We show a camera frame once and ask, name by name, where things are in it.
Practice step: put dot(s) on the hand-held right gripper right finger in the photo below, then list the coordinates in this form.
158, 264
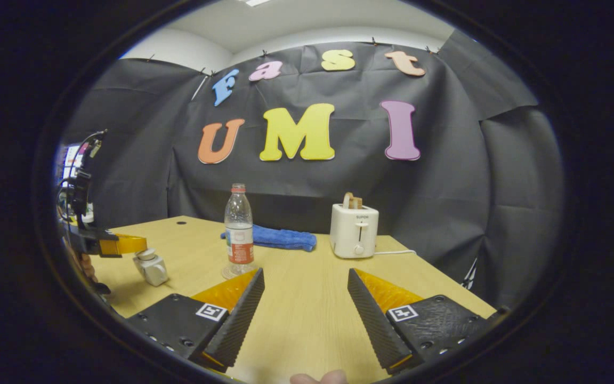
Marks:
376, 325

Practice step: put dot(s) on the black backdrop cloth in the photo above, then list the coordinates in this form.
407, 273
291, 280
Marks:
445, 186

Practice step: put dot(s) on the ceiling light panel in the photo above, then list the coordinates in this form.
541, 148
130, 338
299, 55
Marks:
256, 2

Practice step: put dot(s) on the bread slice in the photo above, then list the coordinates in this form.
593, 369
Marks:
353, 201

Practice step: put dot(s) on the computer monitor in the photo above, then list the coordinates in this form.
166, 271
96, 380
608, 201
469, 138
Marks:
71, 162

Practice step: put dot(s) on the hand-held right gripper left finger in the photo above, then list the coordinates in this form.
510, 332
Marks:
235, 320

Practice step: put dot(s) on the clear plastic water bottle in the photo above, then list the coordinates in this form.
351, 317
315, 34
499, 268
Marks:
239, 234

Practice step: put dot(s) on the blue towel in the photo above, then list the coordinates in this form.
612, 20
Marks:
280, 237

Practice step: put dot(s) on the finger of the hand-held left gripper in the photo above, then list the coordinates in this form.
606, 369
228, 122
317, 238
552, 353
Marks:
110, 244

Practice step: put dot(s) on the white toaster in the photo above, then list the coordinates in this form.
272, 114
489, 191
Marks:
354, 232

